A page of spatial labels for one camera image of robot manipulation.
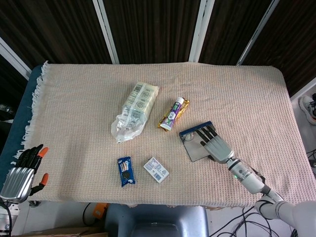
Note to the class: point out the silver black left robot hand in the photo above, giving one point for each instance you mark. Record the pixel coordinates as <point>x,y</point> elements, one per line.
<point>17,180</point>

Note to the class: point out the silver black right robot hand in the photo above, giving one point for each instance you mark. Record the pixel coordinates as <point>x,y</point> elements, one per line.
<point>218,149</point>

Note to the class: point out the metal frame eyeglasses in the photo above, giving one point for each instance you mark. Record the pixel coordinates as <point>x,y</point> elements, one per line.
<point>188,137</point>

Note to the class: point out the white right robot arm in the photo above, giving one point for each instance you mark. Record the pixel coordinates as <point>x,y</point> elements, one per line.
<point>249,181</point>

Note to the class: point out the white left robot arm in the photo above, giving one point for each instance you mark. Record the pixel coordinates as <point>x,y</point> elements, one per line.
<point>3,219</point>

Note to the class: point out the grey and blue box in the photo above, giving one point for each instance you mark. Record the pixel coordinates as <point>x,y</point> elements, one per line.
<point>195,151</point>

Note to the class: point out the white blue carton box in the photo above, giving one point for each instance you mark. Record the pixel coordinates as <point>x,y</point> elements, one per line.
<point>156,170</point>

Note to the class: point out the grey caster wheel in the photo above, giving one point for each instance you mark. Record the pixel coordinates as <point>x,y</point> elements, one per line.
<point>34,203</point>

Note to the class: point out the yellow biscuit packet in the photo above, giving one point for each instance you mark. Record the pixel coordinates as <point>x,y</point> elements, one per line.
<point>185,105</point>

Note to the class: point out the purple white toothpaste tube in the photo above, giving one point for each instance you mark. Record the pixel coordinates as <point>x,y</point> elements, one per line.
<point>172,114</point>

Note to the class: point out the blue padded table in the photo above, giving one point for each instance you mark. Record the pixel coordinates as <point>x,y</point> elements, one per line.
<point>17,118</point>

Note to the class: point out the orange plastic object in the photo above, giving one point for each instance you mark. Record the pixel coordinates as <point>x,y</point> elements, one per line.
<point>100,211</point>

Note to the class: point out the beige waffle tablecloth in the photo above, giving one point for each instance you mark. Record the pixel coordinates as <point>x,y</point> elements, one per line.
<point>74,111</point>

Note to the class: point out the clear bag of cream packs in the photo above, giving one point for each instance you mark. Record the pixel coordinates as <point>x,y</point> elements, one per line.
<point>140,101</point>

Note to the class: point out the grey blue robot torso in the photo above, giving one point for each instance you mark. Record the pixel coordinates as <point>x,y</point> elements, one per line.
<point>155,219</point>

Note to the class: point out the blue Oreo cookie pack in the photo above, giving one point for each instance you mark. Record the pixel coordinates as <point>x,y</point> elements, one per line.
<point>126,171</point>

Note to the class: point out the white sneaker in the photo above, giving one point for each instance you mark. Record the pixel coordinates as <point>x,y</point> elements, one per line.
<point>308,108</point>

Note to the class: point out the dark brown curtain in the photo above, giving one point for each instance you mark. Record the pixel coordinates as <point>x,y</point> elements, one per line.
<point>155,27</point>

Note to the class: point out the white frame post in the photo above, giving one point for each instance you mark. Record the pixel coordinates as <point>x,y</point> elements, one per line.
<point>201,29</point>
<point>14,58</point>
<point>303,90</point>
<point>106,29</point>
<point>256,34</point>

